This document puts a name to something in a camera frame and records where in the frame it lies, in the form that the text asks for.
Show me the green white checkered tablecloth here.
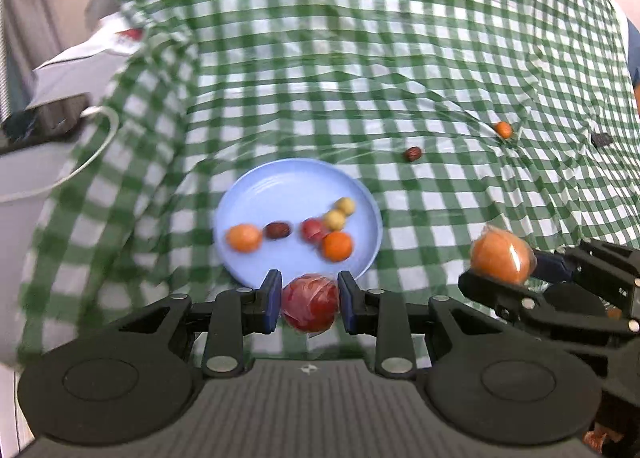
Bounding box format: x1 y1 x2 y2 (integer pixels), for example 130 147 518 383
1 0 639 365

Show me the plastic-wrapped orange tangerine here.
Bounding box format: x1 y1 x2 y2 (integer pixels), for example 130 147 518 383
470 225 537 285

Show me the red apple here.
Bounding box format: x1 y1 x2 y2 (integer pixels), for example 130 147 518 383
281 274 338 334

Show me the black remote control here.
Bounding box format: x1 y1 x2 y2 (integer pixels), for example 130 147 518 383
591 133 613 148

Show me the yellow-brown round fruit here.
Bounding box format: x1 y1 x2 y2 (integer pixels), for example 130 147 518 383
335 197 356 217

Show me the red fruit on plate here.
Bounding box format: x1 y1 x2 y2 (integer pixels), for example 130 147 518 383
300 218 329 245

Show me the orange fruit on plate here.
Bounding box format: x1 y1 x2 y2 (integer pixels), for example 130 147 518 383
321 231 354 262

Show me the white paper with red print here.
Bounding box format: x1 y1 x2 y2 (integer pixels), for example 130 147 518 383
38 12 143 70

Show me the dark red jujube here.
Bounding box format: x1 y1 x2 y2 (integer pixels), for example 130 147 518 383
404 146 422 163
264 221 292 241

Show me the small yellow fruit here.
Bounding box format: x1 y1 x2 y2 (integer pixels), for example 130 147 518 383
322 209 346 232

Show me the black smartphone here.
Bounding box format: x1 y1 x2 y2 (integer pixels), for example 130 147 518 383
1 94 90 153

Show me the white charging cable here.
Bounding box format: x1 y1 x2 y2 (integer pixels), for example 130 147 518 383
0 105 122 204

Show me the blue round plate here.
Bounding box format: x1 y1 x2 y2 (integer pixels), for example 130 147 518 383
213 158 383 289

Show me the bright orange tangerine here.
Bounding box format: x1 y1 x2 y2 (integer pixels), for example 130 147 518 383
495 121 513 140

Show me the small orange on plate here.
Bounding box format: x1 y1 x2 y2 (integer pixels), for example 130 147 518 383
226 223 262 253

